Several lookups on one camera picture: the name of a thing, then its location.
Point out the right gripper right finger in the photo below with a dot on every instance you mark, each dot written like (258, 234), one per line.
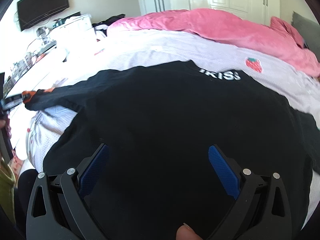
(261, 207)

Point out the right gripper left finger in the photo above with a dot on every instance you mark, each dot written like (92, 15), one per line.
(57, 208)

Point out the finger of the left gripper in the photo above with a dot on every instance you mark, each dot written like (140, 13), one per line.
(27, 95)

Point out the black sweatshirt with orange cuffs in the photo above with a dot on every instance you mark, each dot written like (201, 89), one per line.
(175, 139)

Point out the dark clothes pile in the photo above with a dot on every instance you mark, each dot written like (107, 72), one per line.
(103, 25)

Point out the left hand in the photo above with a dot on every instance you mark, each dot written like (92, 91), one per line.
(2, 124)

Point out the right hand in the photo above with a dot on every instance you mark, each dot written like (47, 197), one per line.
(185, 232)

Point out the white drawer cabinet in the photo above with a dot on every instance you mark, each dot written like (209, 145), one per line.
(75, 29)

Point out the lilac strawberry bed sheet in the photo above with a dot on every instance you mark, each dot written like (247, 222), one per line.
(175, 50)

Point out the pink duvet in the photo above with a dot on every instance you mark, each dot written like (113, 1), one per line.
(280, 39)

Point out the grey headboard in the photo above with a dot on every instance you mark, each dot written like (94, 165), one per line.
(310, 32)

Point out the black wall television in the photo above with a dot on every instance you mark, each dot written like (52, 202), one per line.
(32, 12)

